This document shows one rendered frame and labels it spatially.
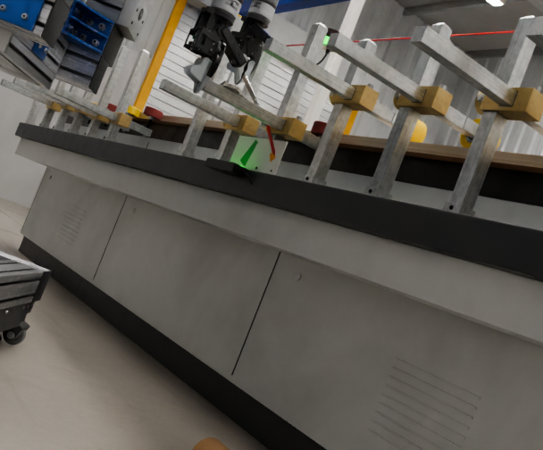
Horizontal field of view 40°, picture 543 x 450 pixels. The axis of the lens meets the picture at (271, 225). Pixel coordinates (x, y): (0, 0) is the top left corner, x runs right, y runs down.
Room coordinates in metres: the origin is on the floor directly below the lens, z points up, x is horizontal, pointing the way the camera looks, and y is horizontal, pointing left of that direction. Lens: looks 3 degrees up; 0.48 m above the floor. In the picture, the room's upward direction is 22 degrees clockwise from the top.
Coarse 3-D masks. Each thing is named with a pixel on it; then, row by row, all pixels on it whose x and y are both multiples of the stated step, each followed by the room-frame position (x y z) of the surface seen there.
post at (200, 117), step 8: (224, 56) 2.50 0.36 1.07; (224, 64) 2.51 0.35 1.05; (216, 72) 2.50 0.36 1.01; (224, 72) 2.51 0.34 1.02; (216, 80) 2.50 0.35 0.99; (208, 96) 2.50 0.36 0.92; (200, 112) 2.50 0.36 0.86; (192, 120) 2.52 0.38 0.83; (200, 120) 2.50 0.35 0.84; (192, 128) 2.50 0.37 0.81; (200, 128) 2.51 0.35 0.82; (192, 136) 2.50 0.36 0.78; (184, 144) 2.51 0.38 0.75; (192, 144) 2.51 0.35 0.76; (184, 152) 2.49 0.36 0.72; (192, 152) 2.51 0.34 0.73
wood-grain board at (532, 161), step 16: (208, 128) 2.85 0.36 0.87; (352, 144) 2.08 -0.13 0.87; (368, 144) 2.02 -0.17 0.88; (384, 144) 1.97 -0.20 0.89; (416, 144) 1.87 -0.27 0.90; (432, 144) 1.82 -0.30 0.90; (448, 160) 1.81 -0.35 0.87; (464, 160) 1.74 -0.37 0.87; (496, 160) 1.65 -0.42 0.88; (512, 160) 1.61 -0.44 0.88; (528, 160) 1.58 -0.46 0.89
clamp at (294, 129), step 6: (288, 120) 2.03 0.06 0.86; (294, 120) 2.01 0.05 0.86; (270, 126) 2.09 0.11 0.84; (288, 126) 2.02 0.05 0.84; (294, 126) 2.01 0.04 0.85; (300, 126) 2.02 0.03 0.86; (306, 126) 2.03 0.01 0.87; (276, 132) 2.06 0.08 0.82; (282, 132) 2.03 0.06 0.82; (288, 132) 2.01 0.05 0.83; (294, 132) 2.02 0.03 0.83; (300, 132) 2.03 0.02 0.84; (288, 138) 2.07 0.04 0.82; (294, 138) 2.04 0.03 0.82; (300, 138) 2.03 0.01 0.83
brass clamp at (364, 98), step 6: (360, 90) 1.81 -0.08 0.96; (366, 90) 1.80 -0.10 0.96; (372, 90) 1.81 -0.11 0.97; (330, 96) 1.91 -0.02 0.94; (336, 96) 1.88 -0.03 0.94; (354, 96) 1.82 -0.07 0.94; (360, 96) 1.80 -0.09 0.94; (366, 96) 1.81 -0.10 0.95; (372, 96) 1.82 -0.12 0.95; (378, 96) 1.83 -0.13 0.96; (330, 102) 1.92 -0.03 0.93; (336, 102) 1.88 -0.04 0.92; (342, 102) 1.86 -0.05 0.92; (348, 102) 1.83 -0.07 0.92; (354, 102) 1.82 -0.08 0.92; (360, 102) 1.80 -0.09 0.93; (366, 102) 1.81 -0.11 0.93; (372, 102) 1.82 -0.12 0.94; (354, 108) 1.87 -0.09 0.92; (360, 108) 1.84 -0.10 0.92; (366, 108) 1.82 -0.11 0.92; (372, 108) 1.83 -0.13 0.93
